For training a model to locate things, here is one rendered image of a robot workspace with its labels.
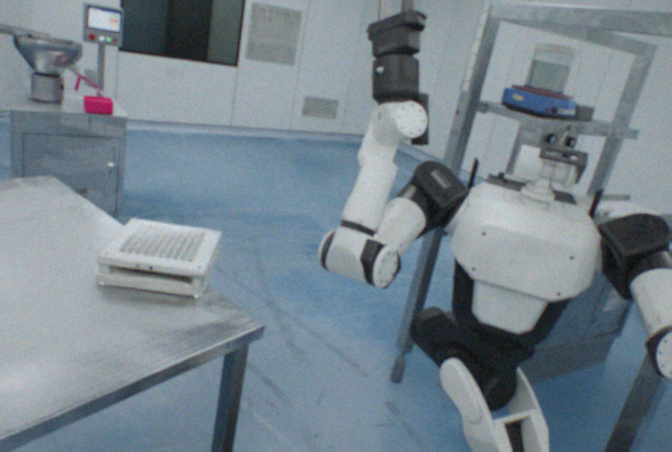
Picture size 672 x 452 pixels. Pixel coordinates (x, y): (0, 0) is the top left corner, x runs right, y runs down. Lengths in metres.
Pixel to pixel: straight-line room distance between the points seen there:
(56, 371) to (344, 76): 6.68
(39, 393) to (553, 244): 0.94
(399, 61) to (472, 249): 0.39
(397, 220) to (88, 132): 2.77
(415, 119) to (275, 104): 6.13
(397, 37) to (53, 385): 0.85
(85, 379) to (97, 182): 2.68
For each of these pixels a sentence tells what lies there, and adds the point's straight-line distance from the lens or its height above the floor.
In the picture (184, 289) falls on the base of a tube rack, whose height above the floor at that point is 0.88.
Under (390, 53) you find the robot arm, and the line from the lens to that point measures 0.99.
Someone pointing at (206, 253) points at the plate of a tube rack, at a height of 0.94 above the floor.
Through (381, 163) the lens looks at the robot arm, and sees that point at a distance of 0.93.
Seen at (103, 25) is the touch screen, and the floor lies 1.26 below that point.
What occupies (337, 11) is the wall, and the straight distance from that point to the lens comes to 7.27.
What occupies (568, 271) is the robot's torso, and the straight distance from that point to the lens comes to 1.08.
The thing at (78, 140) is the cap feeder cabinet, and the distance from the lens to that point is 3.56.
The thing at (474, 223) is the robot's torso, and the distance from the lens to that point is 1.06.
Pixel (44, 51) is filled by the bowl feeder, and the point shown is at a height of 1.08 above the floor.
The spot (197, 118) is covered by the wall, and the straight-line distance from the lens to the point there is 6.69.
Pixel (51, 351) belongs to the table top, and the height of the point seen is 0.87.
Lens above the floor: 1.52
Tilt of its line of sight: 18 degrees down
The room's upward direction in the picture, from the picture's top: 11 degrees clockwise
